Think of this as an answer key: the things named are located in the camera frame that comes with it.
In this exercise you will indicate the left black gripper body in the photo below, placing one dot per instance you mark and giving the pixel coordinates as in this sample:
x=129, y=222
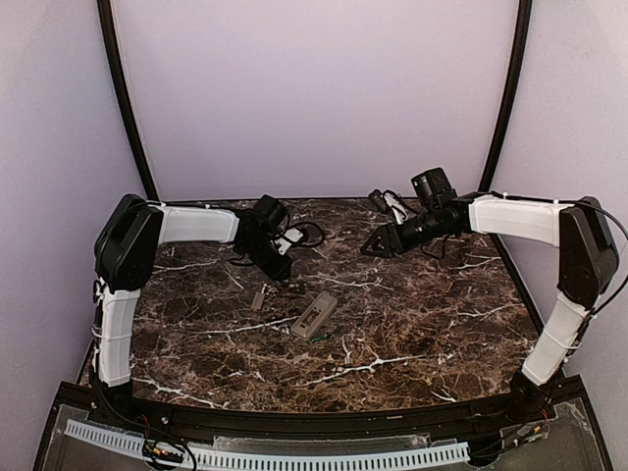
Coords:
x=274, y=262

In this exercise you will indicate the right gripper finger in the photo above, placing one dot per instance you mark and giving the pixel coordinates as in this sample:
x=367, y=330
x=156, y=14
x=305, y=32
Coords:
x=385, y=234
x=381, y=250

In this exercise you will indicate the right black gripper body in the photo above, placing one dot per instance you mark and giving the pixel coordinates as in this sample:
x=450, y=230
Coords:
x=392, y=236

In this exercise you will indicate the grey battery compartment cover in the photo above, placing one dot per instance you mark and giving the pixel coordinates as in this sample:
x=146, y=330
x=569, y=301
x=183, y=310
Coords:
x=258, y=301

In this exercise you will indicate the white universal remote control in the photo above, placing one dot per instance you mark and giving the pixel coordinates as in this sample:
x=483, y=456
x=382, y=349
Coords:
x=312, y=318

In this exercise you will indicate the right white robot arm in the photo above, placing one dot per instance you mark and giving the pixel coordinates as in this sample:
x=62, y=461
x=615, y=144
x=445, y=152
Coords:
x=574, y=234

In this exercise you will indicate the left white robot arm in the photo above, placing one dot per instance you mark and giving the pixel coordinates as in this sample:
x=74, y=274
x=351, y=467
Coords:
x=126, y=248

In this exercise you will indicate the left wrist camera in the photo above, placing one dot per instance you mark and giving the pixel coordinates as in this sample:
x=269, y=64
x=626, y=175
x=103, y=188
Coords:
x=291, y=238

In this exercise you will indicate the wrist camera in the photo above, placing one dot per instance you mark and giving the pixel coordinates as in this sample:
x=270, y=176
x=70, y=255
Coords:
x=389, y=202
x=291, y=238

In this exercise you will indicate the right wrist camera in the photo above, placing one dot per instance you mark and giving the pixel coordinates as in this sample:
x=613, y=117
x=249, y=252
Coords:
x=389, y=202

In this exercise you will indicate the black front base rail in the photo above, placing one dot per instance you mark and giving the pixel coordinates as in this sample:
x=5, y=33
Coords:
x=473, y=420

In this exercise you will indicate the white slotted cable duct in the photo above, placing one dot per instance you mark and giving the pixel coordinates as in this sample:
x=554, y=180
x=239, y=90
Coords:
x=250, y=454

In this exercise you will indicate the right black frame post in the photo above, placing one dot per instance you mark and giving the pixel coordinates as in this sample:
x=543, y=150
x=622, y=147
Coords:
x=515, y=63

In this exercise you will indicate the black frame post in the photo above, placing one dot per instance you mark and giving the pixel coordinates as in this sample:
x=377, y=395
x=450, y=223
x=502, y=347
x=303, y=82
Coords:
x=123, y=97
x=515, y=63

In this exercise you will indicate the left black frame post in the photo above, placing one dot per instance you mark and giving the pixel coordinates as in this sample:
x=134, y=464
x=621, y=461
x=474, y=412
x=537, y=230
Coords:
x=123, y=97

